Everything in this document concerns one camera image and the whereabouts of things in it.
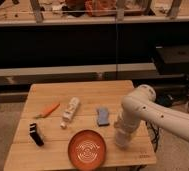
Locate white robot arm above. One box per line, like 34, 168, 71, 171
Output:
114, 84, 189, 148

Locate blue eraser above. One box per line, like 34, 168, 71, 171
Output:
97, 107, 109, 126

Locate white plastic bottle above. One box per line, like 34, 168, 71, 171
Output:
60, 97, 80, 129

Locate wooden table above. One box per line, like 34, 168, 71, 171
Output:
4, 80, 156, 171

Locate orange carrot toy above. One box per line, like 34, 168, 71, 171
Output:
35, 102, 60, 119

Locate orange ribbed plate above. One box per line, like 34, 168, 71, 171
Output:
68, 130, 107, 171

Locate black stapler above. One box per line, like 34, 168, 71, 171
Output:
29, 123, 44, 146

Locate red cluttered items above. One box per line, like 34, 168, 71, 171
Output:
62, 0, 116, 17

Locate black box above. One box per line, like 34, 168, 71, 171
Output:
153, 45, 189, 75

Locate long shelf bench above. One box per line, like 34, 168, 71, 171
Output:
0, 0, 189, 26

